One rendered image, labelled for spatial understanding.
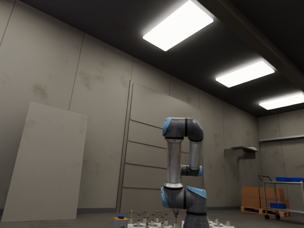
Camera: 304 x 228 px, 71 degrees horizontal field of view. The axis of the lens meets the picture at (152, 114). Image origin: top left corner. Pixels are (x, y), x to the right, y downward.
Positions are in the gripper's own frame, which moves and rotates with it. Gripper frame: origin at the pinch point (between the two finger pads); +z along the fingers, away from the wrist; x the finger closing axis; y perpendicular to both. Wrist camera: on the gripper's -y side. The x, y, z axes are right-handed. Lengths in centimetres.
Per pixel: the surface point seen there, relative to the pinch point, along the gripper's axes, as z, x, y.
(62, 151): -57, 101, 194
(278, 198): -6, -407, 290
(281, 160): -128, -589, 432
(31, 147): -55, 139, 179
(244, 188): -25, -371, 367
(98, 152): -68, 44, 258
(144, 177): -32, -59, 293
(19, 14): -273, 209, 194
